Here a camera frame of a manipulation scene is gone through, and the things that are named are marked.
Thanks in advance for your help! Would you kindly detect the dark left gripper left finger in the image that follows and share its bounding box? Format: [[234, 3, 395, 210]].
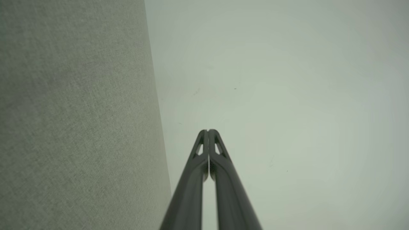
[[159, 129, 210, 230]]

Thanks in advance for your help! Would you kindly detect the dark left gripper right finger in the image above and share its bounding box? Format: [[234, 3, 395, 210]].
[[208, 128, 263, 230]]

